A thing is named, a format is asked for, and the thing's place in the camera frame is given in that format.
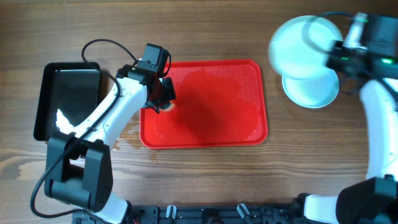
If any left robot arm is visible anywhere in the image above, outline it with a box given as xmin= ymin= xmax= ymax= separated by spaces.
xmin=40 ymin=65 xmax=175 ymax=223

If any green and yellow sponge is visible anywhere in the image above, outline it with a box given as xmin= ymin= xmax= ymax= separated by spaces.
xmin=160 ymin=102 xmax=175 ymax=111

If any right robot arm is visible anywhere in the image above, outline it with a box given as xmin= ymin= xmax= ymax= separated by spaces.
xmin=287 ymin=41 xmax=397 ymax=223

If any white plate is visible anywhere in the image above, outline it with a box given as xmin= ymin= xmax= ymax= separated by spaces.
xmin=282 ymin=72 xmax=340 ymax=109
xmin=268 ymin=16 xmax=343 ymax=80

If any black rectangular water tub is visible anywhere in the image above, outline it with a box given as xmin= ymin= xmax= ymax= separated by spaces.
xmin=33 ymin=62 xmax=101 ymax=141

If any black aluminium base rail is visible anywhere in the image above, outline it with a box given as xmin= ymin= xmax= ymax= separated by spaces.
xmin=129 ymin=204 xmax=306 ymax=224

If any red plastic tray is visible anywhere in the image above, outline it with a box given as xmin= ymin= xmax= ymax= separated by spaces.
xmin=139 ymin=59 xmax=269 ymax=149

